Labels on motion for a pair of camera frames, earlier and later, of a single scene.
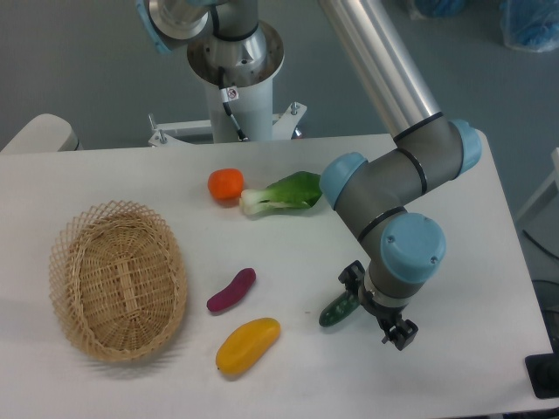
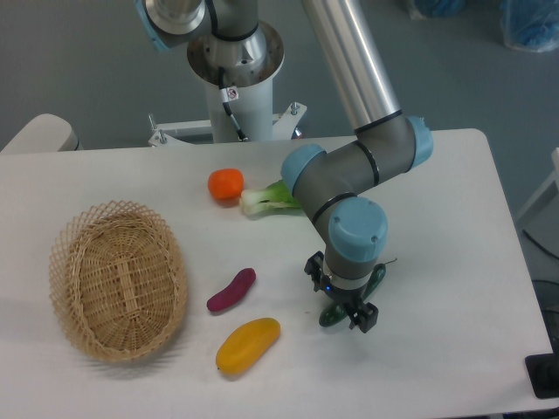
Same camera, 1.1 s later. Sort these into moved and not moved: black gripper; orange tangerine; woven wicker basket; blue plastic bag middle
Moved: black gripper
Not moved: blue plastic bag middle; woven wicker basket; orange tangerine
